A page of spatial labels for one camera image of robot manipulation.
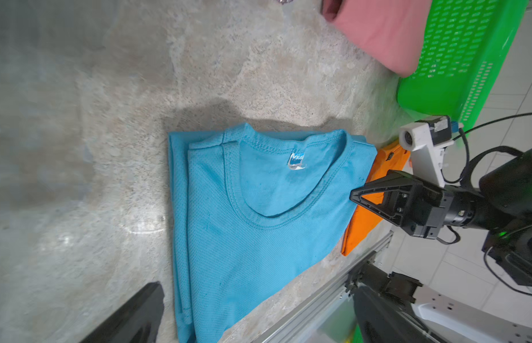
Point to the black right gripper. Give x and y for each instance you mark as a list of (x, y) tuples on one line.
[(421, 212)]

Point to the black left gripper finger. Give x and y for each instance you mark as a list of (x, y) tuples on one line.
[(138, 320)]

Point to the orange t-shirt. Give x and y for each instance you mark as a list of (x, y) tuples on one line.
[(390, 157)]

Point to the blue t-shirt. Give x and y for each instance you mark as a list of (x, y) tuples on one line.
[(252, 211)]

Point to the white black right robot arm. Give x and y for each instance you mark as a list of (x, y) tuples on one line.
[(506, 215)]

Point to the pink folded t-shirt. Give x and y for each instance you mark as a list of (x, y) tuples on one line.
[(391, 31)]

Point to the green plastic basket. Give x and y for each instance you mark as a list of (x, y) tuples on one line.
[(465, 45)]

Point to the aluminium mounting rail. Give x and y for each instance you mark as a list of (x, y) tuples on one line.
[(301, 324)]

